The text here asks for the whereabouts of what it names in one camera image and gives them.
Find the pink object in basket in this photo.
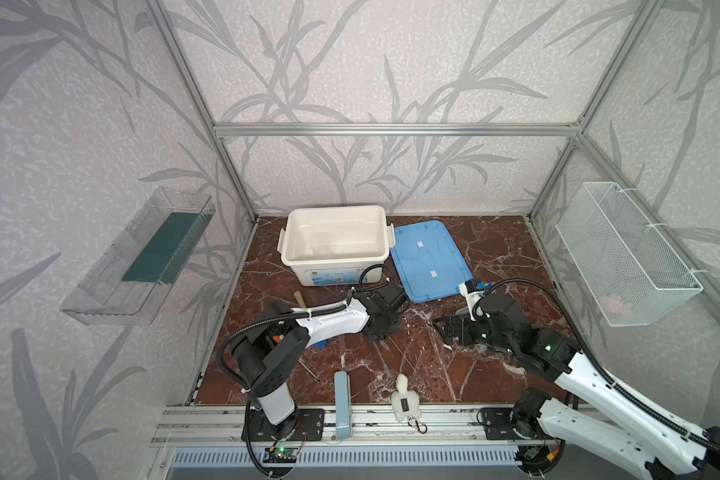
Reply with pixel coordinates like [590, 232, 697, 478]
[598, 294, 627, 316]

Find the aluminium front rail frame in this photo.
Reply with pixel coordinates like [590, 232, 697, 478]
[149, 403, 637, 448]

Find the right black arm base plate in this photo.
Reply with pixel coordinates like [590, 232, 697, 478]
[477, 407, 537, 440]

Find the green circuit board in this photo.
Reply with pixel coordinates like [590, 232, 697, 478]
[262, 446, 299, 464]

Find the white wire mesh basket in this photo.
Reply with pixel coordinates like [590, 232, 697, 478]
[556, 182, 704, 327]

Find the white plastic squeeze bottle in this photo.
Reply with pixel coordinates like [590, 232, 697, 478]
[390, 373, 421, 423]

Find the light blue standing block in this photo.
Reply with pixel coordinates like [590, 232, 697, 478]
[334, 371, 352, 441]

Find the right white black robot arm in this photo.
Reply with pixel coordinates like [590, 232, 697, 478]
[433, 291, 720, 479]

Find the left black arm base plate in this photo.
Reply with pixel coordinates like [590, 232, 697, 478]
[242, 408, 326, 442]

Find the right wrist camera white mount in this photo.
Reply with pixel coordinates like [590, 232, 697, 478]
[458, 279, 491, 311]

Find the blue garden trowel wooden handle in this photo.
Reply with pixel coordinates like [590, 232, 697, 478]
[294, 291, 307, 309]

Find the clear acrylic wall shelf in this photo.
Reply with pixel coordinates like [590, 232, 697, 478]
[61, 187, 216, 326]

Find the blue plastic bin lid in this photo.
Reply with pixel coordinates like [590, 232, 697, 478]
[390, 220, 473, 304]

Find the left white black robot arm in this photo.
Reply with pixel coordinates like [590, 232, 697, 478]
[215, 281, 408, 440]

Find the white plastic storage bin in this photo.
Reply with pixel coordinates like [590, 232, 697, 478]
[277, 205, 396, 287]

